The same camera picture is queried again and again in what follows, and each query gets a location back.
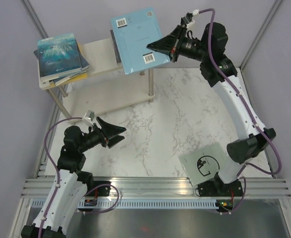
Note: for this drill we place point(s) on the black gold emblem book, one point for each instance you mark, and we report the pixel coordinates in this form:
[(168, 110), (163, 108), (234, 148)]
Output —
[(117, 55)]

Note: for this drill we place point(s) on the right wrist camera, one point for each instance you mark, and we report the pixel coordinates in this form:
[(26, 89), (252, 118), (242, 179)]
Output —
[(187, 20)]

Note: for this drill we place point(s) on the teal ocean cover book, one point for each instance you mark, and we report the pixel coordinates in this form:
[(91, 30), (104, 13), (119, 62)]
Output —
[(57, 42)]

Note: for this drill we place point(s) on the white two-tier shelf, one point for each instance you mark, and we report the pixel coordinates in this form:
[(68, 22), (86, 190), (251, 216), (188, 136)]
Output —
[(104, 88)]

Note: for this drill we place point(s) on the white slotted cable duct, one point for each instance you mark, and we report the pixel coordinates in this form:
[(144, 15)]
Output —
[(104, 203)]

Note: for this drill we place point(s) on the white book black circle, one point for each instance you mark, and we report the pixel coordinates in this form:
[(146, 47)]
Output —
[(202, 165)]

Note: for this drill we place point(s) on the navy blue hardcover book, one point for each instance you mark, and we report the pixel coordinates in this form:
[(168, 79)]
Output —
[(57, 65)]

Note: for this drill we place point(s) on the yellow Little Prince book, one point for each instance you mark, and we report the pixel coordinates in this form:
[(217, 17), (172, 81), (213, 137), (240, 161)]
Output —
[(81, 74)]

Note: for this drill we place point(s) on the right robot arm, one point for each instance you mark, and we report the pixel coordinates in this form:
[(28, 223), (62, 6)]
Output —
[(218, 70)]

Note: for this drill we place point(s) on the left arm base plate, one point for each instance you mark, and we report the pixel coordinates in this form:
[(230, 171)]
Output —
[(99, 189)]

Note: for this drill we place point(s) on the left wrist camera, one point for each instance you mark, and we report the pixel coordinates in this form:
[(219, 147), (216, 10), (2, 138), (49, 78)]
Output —
[(88, 117)]

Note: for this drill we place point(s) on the aluminium frame rail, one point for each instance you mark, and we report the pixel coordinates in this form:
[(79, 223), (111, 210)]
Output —
[(151, 187)]

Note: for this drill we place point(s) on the light blue thin booklet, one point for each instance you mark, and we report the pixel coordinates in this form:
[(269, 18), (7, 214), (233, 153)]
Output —
[(133, 32)]

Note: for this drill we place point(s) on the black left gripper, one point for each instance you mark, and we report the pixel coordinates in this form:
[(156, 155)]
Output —
[(109, 130)]

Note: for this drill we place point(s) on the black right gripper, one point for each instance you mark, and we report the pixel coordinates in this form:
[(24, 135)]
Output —
[(170, 44)]

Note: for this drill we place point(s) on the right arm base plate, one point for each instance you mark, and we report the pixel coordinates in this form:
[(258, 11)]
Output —
[(209, 189)]

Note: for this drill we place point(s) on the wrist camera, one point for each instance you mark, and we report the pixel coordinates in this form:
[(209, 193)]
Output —
[(187, 20), (88, 117)]

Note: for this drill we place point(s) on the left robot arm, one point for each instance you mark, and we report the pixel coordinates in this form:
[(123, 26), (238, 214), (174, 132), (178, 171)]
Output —
[(71, 184)]

